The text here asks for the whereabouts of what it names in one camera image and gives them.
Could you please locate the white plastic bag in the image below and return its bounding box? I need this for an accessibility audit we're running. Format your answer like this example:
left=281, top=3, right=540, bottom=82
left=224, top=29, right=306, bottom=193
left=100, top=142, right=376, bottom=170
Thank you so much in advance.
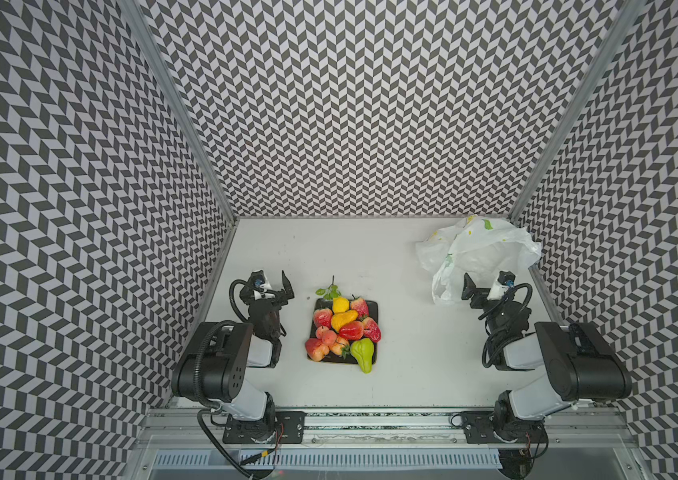
left=415, top=215, right=542, bottom=306

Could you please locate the yellow fake pear with leaves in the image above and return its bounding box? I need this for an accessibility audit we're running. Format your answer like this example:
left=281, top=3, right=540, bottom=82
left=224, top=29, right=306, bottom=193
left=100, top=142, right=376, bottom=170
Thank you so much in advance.
left=315, top=277, right=350, bottom=314

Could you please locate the orange yellow fake fruit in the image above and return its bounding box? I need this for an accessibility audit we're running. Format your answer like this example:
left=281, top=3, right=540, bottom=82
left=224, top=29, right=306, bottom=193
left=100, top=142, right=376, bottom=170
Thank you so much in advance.
left=331, top=309, right=358, bottom=332

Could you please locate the red fake strawberry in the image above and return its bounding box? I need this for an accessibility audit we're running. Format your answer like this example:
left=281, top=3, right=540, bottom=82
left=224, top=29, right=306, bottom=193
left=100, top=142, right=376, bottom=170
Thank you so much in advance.
left=305, top=338, right=331, bottom=362

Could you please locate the red strawberry shaped fake fruit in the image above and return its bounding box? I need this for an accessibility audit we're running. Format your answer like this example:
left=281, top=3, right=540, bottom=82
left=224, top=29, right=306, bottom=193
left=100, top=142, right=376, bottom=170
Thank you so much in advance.
left=349, top=297, right=370, bottom=319

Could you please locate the dark red fake fruit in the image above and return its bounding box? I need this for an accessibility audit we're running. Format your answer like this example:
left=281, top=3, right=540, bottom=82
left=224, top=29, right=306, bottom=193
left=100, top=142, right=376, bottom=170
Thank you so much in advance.
left=339, top=321, right=364, bottom=341

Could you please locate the red yellow fake apple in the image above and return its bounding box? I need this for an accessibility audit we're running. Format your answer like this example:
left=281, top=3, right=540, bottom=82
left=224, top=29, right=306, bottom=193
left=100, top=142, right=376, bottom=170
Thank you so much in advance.
left=362, top=317, right=382, bottom=343

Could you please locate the green fake fruit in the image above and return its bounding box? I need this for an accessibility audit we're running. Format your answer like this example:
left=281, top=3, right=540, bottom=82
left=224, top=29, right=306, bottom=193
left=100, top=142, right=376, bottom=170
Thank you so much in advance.
left=350, top=338, right=375, bottom=374

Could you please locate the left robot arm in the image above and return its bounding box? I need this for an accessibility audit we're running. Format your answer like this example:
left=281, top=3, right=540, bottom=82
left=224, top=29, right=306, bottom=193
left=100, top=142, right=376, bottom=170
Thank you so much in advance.
left=171, top=270, right=295, bottom=443

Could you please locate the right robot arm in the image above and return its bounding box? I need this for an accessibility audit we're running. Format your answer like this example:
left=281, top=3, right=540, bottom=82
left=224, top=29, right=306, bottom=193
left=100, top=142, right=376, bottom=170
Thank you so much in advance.
left=458, top=271, right=632, bottom=445

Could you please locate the black tray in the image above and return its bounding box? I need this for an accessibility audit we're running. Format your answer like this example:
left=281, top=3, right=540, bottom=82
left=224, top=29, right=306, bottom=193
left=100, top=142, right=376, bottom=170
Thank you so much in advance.
left=305, top=298, right=381, bottom=369

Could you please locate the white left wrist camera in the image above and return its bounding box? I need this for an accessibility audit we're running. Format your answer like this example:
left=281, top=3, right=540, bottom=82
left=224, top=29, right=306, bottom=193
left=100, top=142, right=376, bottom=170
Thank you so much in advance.
left=252, top=271, right=274, bottom=299

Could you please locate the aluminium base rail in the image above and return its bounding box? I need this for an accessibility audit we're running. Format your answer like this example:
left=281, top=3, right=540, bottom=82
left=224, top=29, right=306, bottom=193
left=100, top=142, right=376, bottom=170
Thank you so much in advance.
left=140, top=407, right=634, bottom=451

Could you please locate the aluminium corner post right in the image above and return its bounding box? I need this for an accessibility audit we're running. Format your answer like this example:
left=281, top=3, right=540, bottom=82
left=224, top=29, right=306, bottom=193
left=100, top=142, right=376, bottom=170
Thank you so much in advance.
left=509, top=0, right=646, bottom=224

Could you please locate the aluminium corner post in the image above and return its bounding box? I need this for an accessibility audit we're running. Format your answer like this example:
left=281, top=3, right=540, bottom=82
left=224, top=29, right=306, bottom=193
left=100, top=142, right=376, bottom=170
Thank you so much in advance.
left=118, top=0, right=236, bottom=223
left=509, top=0, right=646, bottom=224

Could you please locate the aluminium corner post left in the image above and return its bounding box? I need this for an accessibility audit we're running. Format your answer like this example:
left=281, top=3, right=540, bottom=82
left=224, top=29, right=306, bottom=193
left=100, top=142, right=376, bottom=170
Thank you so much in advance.
left=118, top=0, right=236, bottom=223

